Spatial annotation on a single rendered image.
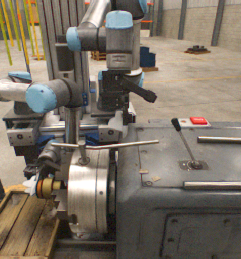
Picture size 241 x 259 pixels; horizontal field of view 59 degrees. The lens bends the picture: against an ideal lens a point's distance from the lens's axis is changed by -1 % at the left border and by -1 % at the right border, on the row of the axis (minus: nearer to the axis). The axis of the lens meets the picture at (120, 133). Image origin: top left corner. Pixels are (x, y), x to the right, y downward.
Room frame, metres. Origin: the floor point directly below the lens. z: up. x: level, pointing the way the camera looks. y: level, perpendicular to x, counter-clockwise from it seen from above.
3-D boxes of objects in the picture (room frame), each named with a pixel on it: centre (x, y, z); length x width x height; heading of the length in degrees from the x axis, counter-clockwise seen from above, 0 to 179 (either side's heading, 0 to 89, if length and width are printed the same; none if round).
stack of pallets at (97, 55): (10.32, 0.66, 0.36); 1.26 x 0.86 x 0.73; 115
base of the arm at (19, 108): (1.21, 0.57, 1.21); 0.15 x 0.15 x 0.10
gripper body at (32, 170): (0.74, 0.35, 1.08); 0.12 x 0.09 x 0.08; 179
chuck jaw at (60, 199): (0.54, 0.19, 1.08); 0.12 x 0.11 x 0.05; 179
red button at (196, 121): (0.85, -0.34, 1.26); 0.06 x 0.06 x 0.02; 89
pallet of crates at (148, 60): (7.88, -0.62, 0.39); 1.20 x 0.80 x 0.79; 112
